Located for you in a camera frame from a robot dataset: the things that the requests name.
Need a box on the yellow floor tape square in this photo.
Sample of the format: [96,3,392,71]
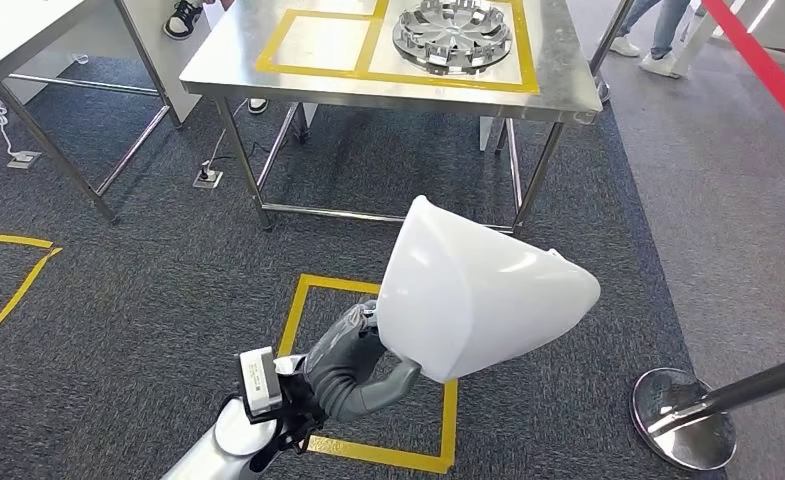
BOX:
[0,231,63,368]
[277,273,460,476]

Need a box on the red barrier belt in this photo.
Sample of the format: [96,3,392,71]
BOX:
[699,0,785,148]

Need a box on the stainless steel workbench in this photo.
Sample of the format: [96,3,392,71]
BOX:
[179,0,604,234]

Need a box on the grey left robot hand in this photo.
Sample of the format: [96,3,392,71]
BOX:
[302,298,423,424]

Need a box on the large yellow tape frame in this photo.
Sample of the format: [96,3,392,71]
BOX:
[355,0,540,95]

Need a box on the small yellow tape frame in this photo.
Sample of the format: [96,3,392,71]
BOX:
[254,0,390,77]

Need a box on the small steel table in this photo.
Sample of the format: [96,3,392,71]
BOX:
[0,0,171,225]

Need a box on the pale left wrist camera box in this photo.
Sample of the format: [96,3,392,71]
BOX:
[238,347,284,419]

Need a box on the chrome stanchion post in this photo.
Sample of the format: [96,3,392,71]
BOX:
[589,0,635,104]
[630,349,785,473]

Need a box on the silver wheel cover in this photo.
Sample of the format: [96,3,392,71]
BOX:
[391,0,514,76]

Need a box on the white plastic shell part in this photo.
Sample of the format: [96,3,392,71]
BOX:
[375,195,602,384]

